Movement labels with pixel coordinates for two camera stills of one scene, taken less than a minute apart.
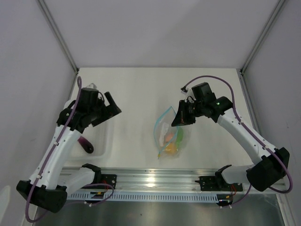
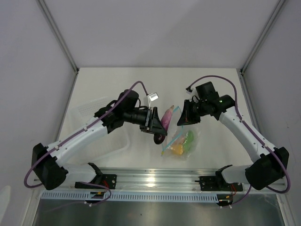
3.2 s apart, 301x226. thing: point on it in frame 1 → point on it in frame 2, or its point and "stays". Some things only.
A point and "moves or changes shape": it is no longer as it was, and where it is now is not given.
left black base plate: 108,179 stays
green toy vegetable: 179,138 → 188,141
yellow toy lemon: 171,148 → 177,149
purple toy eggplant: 87,147 → 165,119
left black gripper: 107,111 → 153,124
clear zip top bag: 169,140 moves or changes shape
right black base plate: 217,183 stays
